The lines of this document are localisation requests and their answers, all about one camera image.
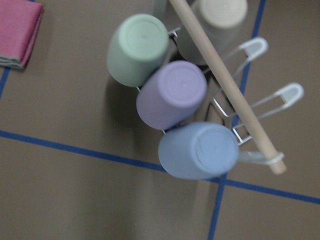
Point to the purple cup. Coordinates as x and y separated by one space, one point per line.
171 95

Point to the blue cup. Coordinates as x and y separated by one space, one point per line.
198 151

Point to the green cup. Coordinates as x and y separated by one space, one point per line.
137 49

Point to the beige cup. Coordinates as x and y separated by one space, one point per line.
220 19

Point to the grey cloth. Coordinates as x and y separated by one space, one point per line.
12 62

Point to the pink cloth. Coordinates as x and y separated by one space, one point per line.
19 24

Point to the wooden rack handle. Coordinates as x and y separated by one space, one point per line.
227 83

